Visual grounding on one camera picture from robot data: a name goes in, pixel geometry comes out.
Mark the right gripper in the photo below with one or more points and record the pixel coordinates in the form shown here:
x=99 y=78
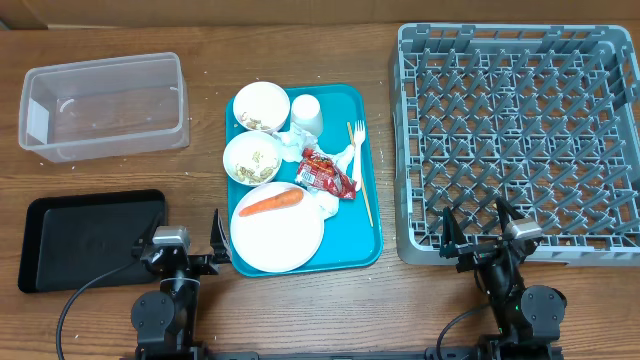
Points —
x=452 y=243

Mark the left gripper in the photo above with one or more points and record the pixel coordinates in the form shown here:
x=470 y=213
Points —
x=207 y=263

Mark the orange carrot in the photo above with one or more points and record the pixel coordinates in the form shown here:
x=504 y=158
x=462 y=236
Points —
x=286 y=199

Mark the white bowl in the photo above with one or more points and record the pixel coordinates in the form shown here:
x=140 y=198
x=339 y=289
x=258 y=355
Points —
x=252 y=158

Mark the red snack wrapper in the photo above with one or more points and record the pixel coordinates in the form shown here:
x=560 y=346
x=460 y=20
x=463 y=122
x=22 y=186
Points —
x=320 y=172

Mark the pink bowl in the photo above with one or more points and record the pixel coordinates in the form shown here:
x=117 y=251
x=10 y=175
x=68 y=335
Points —
x=261 y=106

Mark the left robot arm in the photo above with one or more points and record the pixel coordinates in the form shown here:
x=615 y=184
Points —
x=165 y=319

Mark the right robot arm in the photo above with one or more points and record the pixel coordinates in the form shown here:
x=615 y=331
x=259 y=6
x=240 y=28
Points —
x=528 y=318

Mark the grey dishwasher rack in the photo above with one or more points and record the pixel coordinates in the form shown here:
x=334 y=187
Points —
x=540 y=115

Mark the white round plate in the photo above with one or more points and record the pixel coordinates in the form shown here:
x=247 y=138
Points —
x=278 y=240

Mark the crumpled white napkin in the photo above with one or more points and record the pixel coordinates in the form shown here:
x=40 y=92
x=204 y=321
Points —
x=291 y=145

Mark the teal serving tray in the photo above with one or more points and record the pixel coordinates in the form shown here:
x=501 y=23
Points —
x=353 y=237

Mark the black plastic tray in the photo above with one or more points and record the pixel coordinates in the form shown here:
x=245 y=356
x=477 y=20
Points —
x=71 y=240

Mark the white plastic fork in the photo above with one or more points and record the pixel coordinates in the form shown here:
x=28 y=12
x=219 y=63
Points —
x=359 y=134

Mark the white plastic cup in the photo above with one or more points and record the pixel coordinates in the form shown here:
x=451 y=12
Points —
x=306 y=113

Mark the wooden chopstick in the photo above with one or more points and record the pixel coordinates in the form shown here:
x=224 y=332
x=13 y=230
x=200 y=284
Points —
x=363 y=188

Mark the clear plastic bin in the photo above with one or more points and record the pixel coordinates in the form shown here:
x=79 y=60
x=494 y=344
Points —
x=103 y=108

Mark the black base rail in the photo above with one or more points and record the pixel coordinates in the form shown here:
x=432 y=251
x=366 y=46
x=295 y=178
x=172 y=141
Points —
x=340 y=356

